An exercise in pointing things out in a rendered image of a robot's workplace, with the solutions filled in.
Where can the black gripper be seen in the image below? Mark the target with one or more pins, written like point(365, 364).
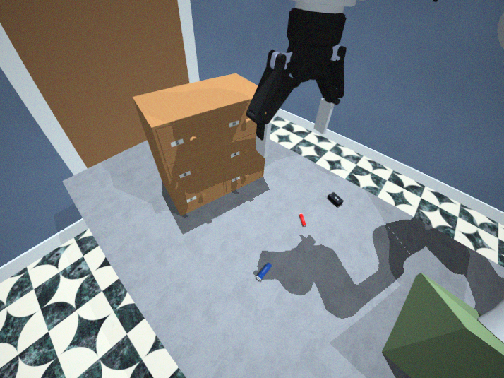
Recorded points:
point(313, 53)

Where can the brown wooden chest of drawers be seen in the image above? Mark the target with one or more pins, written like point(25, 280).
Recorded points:
point(164, 107)

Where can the blue aa battery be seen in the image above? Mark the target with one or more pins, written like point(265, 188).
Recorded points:
point(263, 271)

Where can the brown wooden drawer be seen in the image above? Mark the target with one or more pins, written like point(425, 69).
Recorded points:
point(235, 123)
point(243, 174)
point(189, 136)
point(239, 151)
point(196, 168)
point(201, 193)

